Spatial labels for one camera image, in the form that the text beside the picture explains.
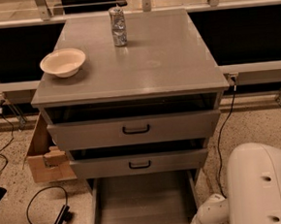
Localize black left stand leg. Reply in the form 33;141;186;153
54;205;73;224

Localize black chair behind glass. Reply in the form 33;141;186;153
53;0;127;16

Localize grey top drawer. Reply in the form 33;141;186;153
47;110;221;151

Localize cardboard box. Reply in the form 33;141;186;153
26;115;76;183

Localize grey drawer cabinet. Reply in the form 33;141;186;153
23;6;237;194

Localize grey drawer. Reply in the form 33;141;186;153
70;148;208;179
47;110;221;151
92;171;200;224

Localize black right floor cable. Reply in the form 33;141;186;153
209;77;246;199

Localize grey middle drawer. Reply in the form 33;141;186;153
70;148;208;179

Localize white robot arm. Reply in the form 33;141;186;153
191;143;281;224

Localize black left floor cable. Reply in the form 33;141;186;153
0;98;19;177

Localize grey bottom drawer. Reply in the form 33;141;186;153
92;171;200;224

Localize white bowl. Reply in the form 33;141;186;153
40;48;86;79

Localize black looped floor cable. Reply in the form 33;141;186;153
10;184;72;224

